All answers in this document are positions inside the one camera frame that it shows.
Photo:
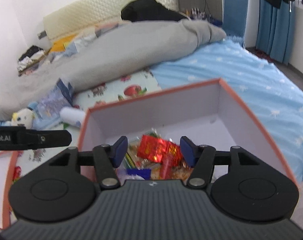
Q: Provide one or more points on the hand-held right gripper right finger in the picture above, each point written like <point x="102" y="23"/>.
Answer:
<point x="187" y="151"/>

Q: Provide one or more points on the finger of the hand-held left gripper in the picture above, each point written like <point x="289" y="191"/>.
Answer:
<point x="54" y="138"/>

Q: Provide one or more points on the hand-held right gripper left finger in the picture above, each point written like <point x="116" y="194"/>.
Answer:
<point x="120" y="151"/>

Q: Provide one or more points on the pile of mixed snack packets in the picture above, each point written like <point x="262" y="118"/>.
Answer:
<point x="176" y="172"/>

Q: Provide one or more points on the red foil snack packet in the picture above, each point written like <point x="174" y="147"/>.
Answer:
<point x="156" y="148"/>

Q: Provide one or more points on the white paper roll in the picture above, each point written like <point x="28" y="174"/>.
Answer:
<point x="71" y="116"/>

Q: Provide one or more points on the white and blue plush toy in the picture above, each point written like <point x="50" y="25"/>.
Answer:
<point x="22" y="117"/>

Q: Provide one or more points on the clear blue-printed plastic bag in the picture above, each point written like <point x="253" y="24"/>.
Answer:
<point x="54" y="100"/>

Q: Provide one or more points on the pile of clothes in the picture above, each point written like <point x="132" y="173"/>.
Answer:
<point x="29" y="55"/>

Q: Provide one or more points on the yellow pillow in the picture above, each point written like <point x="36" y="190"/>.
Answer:
<point x="60" y="46"/>

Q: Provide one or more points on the grey duvet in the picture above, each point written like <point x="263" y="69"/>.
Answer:
<point x="116" y="55"/>

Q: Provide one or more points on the cream quilted headboard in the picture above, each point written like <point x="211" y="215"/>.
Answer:
<point x="91" y="7"/>

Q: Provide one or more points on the row of small bottles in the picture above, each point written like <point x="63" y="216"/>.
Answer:
<point x="199" y="12"/>

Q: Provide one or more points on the blue chair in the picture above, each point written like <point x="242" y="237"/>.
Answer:
<point x="235" y="15"/>

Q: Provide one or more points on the blue curtain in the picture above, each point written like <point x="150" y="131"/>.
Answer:
<point x="274" y="35"/>

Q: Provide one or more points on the grey wall switch plate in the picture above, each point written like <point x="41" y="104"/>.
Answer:
<point x="42" y="34"/>

